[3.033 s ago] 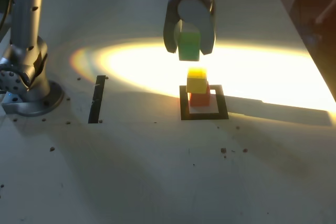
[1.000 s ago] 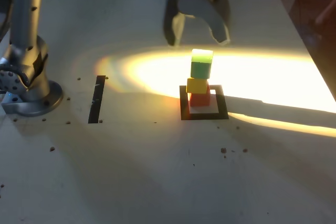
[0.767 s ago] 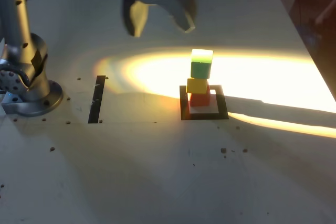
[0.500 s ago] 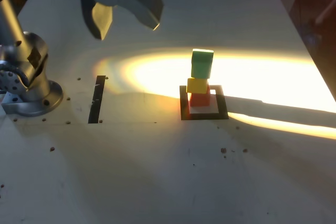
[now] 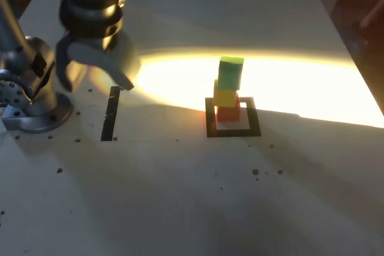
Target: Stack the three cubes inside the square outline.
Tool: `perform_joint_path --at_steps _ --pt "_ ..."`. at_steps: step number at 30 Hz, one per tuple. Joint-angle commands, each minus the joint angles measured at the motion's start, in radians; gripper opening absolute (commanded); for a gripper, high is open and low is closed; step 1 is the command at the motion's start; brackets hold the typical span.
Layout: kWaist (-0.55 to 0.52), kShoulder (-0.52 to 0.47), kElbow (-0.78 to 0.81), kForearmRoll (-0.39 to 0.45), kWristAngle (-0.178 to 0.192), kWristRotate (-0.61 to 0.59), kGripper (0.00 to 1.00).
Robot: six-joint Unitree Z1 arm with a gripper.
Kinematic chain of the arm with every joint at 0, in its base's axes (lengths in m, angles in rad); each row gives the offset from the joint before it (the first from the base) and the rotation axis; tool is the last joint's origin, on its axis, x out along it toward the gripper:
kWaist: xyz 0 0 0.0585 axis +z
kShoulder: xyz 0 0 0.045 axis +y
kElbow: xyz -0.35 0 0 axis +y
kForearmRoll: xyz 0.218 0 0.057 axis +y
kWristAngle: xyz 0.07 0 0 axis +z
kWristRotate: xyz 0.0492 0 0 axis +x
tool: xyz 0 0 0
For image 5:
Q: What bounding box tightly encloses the yellow cube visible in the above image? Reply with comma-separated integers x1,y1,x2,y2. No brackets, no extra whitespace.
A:
212,79,238,109

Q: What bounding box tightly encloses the black tape strip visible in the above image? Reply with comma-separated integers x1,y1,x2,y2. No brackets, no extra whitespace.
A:
100,85,121,142

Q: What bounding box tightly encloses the red cube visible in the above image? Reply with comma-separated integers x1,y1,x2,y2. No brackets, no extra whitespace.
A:
216,92,242,123

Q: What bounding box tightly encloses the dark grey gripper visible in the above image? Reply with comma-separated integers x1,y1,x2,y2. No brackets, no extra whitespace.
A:
55,23,136,94

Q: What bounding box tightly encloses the green cube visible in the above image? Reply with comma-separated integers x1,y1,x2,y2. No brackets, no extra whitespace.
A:
217,55,245,92

